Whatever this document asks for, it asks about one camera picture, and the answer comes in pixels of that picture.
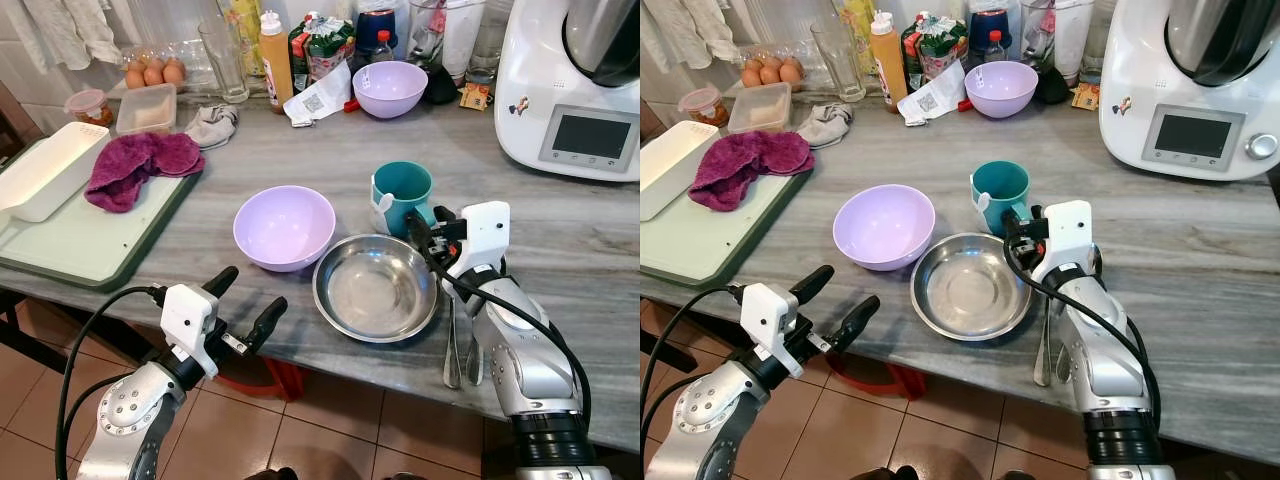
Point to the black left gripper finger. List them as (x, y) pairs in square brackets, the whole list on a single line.
[(224, 282), (814, 283), (858, 322), (268, 322)]

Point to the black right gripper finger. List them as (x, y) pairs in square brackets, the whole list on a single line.
[(1014, 228), (446, 214), (1035, 212), (422, 232)]

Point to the teal mug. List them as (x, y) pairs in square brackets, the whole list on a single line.
[(995, 212), (400, 215)]

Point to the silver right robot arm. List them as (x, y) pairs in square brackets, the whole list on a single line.
[(1105, 370), (520, 370)]

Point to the red stool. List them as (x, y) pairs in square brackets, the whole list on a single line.
[(900, 380), (280, 380)]

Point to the stainless steel bowl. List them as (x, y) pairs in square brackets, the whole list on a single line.
[(375, 290), (970, 290)]

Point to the lilac plastic bowl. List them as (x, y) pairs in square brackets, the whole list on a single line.
[(1000, 90), (885, 228), (390, 90), (285, 228)]

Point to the pale green tray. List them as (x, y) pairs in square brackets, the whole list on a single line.
[(90, 235), (720, 240)]

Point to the steel fork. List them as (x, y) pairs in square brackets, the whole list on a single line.
[(1042, 360), (452, 360)]

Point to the small yellow packet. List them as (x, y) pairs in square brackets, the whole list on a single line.
[(1086, 96), (475, 97)]

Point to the black round object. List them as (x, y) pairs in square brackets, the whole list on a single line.
[(1052, 88), (440, 88)]

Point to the steel spoon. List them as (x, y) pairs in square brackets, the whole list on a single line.
[(474, 370), (1060, 368)]

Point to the magenta towel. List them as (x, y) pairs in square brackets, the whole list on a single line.
[(745, 160), (140, 160)]

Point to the white kitchen machine with screen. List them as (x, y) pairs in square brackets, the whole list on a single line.
[(1130, 90), (525, 90)]

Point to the grey black left robot leg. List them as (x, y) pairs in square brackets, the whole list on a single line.
[(880, 474), (272, 474)]

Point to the white paper packet with code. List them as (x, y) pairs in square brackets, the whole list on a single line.
[(320, 98), (932, 98)]

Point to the grey cloth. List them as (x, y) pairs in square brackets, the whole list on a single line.
[(212, 127), (825, 126)]

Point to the small bottle with red cap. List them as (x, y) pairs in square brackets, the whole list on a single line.
[(382, 50), (994, 50)]

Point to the white plastic container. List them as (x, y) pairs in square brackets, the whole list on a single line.
[(1075, 40), (463, 40)]

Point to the clear plastic jug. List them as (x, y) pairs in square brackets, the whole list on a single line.
[(1037, 35), (425, 35)]

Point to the clear plastic food container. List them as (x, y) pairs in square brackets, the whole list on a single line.
[(758, 110), (146, 112)]

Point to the white plastic cutlery box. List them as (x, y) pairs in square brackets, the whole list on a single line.
[(675, 165), (55, 165)]

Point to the green snack bag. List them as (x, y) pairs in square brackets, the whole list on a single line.
[(325, 45), (935, 45)]

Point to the dark blue can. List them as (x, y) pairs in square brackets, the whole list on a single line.
[(375, 22), (988, 22)]

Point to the orange bottle with white cap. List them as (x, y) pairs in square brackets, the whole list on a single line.
[(277, 70), (888, 70)]

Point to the small jar with pink lid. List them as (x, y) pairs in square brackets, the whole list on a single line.
[(703, 107), (88, 107)]

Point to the clear drinking glass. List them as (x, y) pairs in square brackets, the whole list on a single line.
[(837, 70), (225, 70)]

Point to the brown egg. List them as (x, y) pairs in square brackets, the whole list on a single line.
[(770, 74), (751, 78), (154, 74), (790, 72), (174, 72), (135, 78)]

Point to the clear plastic egg carton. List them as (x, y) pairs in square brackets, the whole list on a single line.
[(812, 68), (198, 68)]

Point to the yellow bag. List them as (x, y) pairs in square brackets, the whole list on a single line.
[(243, 35), (857, 35)]

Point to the white hanging towel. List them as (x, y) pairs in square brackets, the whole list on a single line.
[(690, 30), (70, 30)]

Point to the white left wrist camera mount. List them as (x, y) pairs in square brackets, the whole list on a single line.
[(185, 315), (765, 315)]

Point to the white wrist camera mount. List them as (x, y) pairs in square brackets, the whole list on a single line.
[(1068, 228), (185, 315), (485, 225), (765, 315)]

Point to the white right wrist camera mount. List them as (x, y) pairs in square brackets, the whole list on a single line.
[(1068, 228), (485, 225)]

